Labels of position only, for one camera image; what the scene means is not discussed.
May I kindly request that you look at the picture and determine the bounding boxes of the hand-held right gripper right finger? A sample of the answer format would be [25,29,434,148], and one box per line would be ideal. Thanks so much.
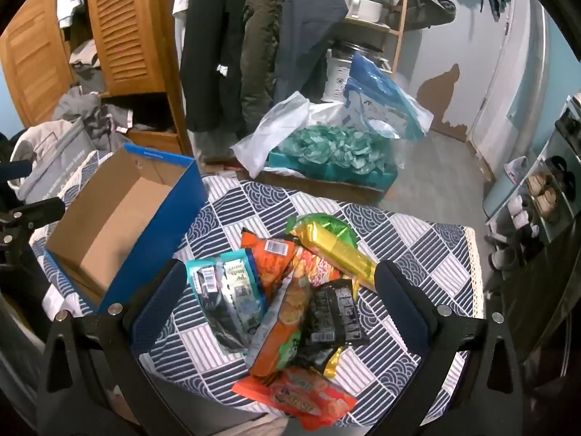
[372,260,528,436]

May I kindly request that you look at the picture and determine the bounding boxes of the pile of teal packets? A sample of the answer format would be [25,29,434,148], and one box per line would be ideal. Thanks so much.
[270,125,398,187]

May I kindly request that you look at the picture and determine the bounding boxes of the orange snack packet with barcode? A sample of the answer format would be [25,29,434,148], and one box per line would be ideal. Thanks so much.
[240,228,300,300]

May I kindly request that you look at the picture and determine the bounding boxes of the white plastic bag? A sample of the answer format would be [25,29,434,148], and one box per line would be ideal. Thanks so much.
[231,91,346,180]

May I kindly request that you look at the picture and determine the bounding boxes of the orange-red snack bag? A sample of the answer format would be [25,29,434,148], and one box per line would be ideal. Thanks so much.
[231,368,359,432]

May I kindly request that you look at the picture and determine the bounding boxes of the blue cardboard box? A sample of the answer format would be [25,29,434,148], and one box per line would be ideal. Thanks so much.
[43,143,210,316]

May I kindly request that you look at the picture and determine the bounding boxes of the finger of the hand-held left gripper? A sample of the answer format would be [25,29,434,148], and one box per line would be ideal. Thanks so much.
[0,197,67,246]
[0,159,36,181]

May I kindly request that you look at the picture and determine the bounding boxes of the beige shoes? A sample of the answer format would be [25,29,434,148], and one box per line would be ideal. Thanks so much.
[527,173,559,223]

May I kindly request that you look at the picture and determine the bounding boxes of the orange chip bag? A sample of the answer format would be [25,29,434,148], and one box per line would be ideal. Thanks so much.
[247,254,318,380]

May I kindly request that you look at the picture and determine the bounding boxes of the small yellow snack packet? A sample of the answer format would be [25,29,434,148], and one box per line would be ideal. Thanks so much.
[322,345,346,380]

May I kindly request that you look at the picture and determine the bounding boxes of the olive green hanging jacket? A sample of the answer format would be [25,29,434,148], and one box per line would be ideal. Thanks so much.
[240,0,284,134]

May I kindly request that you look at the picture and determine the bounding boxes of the grey-blue hanging jacket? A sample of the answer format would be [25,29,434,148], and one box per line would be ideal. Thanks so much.
[272,0,350,101]

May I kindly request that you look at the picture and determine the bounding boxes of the shoe rack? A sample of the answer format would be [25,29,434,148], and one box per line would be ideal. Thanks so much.
[483,95,581,255]

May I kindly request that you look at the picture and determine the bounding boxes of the white door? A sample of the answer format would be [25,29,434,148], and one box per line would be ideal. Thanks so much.
[467,0,552,169]

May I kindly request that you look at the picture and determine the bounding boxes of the white cooking pot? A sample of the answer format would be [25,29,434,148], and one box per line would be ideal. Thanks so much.
[342,0,393,23]

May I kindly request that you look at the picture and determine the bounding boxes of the gold snack packet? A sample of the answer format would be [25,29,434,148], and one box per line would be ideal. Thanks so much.
[288,222,379,291]

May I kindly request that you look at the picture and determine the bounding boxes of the navy white patterned tablecloth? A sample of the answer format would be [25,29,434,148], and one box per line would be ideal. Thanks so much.
[43,150,484,428]

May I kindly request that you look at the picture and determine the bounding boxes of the green snack packet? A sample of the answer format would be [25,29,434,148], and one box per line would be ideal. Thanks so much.
[286,213,359,248]

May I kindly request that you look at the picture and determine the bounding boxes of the wooden louvered wardrobe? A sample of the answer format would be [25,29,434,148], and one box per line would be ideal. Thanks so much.
[0,0,194,155]

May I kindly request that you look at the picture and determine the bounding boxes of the grey shoes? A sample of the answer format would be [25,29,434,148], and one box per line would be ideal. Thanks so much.
[488,234,534,271]

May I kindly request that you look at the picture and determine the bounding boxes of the brown cardboard box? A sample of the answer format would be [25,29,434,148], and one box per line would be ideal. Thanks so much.
[254,168,395,205]

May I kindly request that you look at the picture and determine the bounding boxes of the black shoes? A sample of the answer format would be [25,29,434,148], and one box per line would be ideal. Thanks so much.
[545,157,577,191]

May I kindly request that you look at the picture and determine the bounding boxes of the grey hanging backpack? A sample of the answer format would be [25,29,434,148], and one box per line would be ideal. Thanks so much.
[402,0,457,30]

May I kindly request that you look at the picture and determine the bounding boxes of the grey tote bag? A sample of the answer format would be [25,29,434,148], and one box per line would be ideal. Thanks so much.
[9,118,119,201]

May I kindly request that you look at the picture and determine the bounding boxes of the blue plastic bag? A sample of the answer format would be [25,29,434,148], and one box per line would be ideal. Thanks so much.
[342,52,434,141]

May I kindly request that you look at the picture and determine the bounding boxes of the white shoes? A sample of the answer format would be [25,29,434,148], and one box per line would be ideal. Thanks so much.
[507,195,534,230]

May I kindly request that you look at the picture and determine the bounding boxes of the wooden shelf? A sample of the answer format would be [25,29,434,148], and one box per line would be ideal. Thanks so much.
[333,0,414,73]

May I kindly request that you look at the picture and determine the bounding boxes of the black hanging coat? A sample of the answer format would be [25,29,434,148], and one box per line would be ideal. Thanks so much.
[179,0,255,134]

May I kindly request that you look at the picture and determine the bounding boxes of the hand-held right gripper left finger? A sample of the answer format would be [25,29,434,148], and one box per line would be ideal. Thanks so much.
[36,259,200,436]

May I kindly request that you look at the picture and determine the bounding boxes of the teal and black snack packet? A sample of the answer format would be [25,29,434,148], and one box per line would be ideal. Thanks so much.
[185,258,250,357]

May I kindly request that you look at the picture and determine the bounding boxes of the white paint bucket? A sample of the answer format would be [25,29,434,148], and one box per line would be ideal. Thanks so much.
[322,41,382,103]

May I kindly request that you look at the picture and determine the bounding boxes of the pile of grey clothes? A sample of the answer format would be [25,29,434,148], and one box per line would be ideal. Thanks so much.
[50,86,137,146]

